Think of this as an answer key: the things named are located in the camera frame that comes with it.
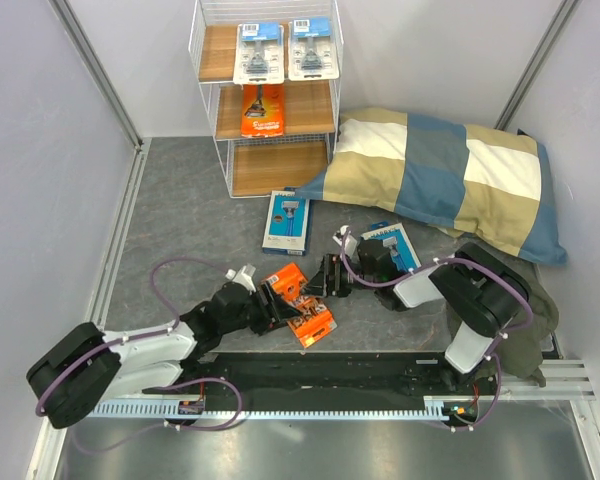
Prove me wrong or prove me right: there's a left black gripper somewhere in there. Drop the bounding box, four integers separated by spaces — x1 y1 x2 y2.
220 281 301 336

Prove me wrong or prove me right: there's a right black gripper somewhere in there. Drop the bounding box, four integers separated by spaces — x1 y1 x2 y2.
299 256 378 301

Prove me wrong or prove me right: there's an orange razor box back-side up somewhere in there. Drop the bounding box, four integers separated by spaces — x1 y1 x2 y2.
264 263 337 348

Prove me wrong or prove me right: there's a blue razor box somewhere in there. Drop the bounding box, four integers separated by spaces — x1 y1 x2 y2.
262 190 311 256
361 222 421 272

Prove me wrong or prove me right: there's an orange Gillette Fusion box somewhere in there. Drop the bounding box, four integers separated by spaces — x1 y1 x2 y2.
240 84 285 138

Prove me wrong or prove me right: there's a clear blister razor pack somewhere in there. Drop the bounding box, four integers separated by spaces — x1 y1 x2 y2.
233 22 285 85
288 17 339 81

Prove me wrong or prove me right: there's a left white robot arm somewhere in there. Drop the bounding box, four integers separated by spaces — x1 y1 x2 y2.
26 282 301 429

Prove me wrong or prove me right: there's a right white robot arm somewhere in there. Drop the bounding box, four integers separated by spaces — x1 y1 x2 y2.
302 238 533 394

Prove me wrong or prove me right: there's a middle wooden shelf board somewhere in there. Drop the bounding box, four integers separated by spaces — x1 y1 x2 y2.
215 81 336 140

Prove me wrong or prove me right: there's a top wooden shelf board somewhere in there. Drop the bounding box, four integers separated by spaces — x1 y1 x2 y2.
197 21 342 84

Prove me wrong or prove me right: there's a blue beige checkered pillow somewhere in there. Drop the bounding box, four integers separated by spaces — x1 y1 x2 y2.
296 107 567 266

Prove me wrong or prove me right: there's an olive green cloth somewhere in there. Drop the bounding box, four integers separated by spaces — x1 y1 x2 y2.
495 260 560 388

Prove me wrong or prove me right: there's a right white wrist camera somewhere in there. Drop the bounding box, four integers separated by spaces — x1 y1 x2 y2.
332 225 358 258

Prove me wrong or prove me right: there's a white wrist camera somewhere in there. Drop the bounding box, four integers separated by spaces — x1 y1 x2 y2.
225 264 256 293
332 225 358 258

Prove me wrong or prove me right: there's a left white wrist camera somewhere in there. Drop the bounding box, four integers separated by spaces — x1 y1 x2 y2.
225 264 256 293

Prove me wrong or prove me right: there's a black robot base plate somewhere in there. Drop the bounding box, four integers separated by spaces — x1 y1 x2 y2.
176 352 496 410

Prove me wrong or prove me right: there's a grey slotted cable duct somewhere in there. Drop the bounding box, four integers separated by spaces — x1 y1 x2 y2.
88 397 460 421

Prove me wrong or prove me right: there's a white wire shelf unit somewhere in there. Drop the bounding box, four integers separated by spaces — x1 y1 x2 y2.
188 1 344 198

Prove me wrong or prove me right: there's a left aluminium frame post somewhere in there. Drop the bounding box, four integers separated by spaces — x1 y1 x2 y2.
48 0 144 151

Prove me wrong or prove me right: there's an aluminium frame post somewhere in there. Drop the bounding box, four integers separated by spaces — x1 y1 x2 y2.
48 0 144 151
495 0 581 130

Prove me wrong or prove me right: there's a right aluminium frame post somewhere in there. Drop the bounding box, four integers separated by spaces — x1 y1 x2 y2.
495 0 581 130

